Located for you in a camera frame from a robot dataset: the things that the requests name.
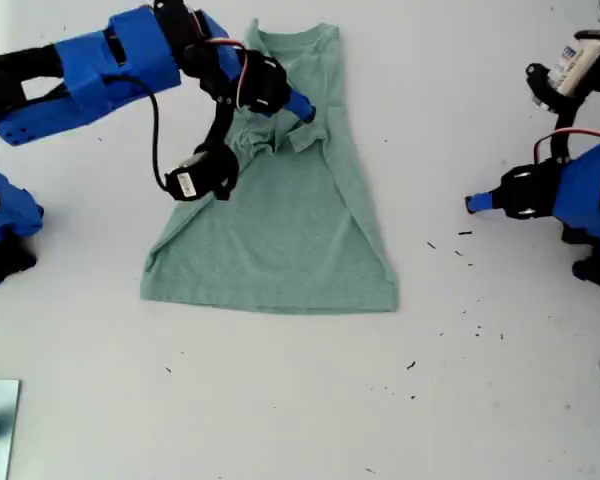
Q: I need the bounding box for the green t-shirt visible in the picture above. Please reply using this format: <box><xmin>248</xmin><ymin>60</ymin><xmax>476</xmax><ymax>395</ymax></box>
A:
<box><xmin>138</xmin><ymin>18</ymin><xmax>399</xmax><ymax>316</ymax></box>

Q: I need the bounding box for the gripper red white wire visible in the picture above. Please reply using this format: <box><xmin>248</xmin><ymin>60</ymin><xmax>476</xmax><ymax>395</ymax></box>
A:
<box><xmin>202</xmin><ymin>37</ymin><xmax>262</xmax><ymax>109</ymax></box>
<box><xmin>532</xmin><ymin>128</ymin><xmax>600</xmax><ymax>164</ymax></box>

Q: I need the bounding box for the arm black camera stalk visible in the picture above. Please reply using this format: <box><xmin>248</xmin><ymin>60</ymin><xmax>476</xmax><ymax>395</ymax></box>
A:
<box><xmin>192</xmin><ymin>84</ymin><xmax>239</xmax><ymax>156</ymax></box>
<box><xmin>551</xmin><ymin>97</ymin><xmax>591</xmax><ymax>166</ymax></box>

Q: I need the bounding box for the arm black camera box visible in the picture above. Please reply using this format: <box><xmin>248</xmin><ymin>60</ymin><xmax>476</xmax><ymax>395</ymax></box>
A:
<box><xmin>525</xmin><ymin>29</ymin><xmax>600</xmax><ymax>115</ymax></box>
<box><xmin>163</xmin><ymin>143</ymin><xmax>240</xmax><ymax>204</ymax></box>

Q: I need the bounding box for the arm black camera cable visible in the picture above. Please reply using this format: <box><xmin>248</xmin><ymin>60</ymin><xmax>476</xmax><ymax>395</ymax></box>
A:
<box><xmin>99</xmin><ymin>73</ymin><xmax>176</xmax><ymax>195</ymax></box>

